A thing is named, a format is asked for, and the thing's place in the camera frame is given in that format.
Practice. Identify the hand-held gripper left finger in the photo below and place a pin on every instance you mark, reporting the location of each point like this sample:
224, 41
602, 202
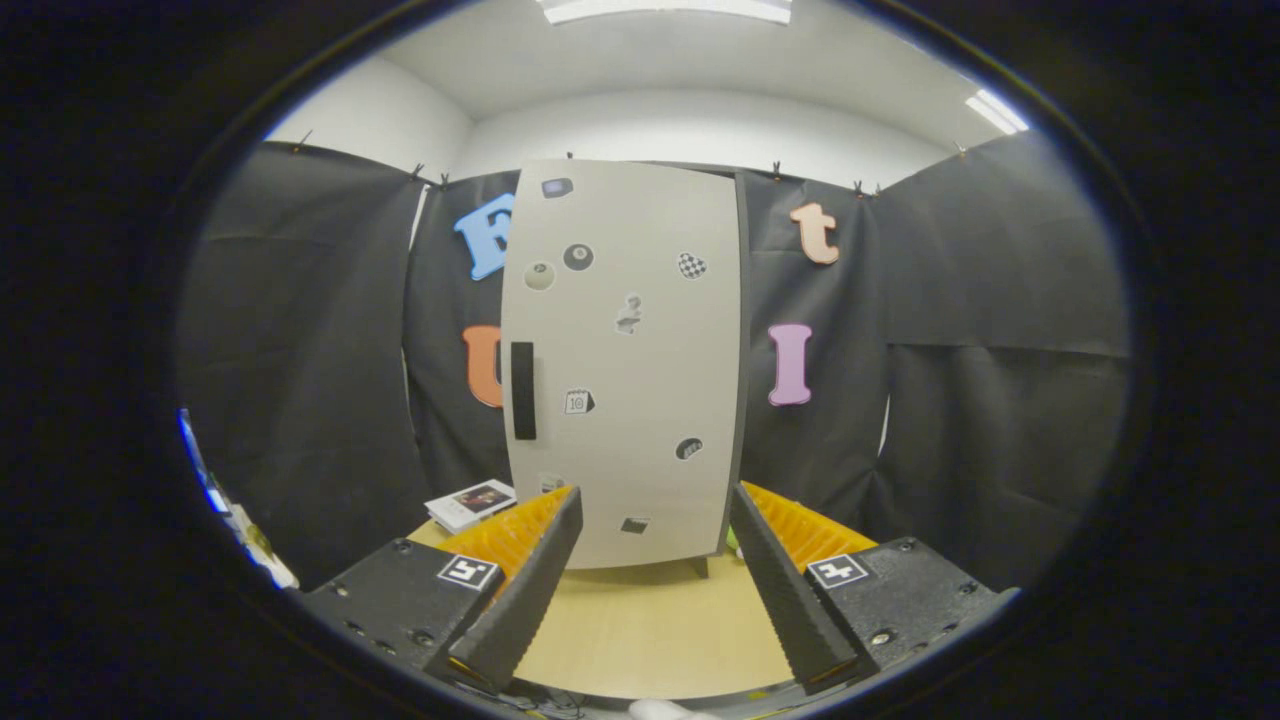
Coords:
530, 590

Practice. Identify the grey shoe cabinet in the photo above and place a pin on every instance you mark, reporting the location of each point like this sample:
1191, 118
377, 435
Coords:
743, 350

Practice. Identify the green plush toy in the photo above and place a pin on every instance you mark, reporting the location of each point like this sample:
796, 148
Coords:
733, 543

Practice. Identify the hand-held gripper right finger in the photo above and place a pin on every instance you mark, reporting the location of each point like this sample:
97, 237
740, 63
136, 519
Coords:
790, 590

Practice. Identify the white printed packet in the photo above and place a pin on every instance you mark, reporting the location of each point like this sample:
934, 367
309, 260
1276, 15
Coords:
255, 545

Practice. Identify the black backdrop cloth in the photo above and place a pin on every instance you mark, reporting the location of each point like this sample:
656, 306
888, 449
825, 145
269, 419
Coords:
980, 420

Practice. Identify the small ceiling light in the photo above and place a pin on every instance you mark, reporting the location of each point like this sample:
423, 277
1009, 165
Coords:
997, 110

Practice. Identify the row of black cloth clips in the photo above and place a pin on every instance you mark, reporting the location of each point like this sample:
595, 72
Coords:
776, 170

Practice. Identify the white shoe cabinet door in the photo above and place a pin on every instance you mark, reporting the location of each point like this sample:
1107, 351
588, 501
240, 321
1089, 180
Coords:
640, 400

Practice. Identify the long ceiling light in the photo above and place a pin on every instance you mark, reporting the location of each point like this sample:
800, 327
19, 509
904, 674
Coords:
660, 10

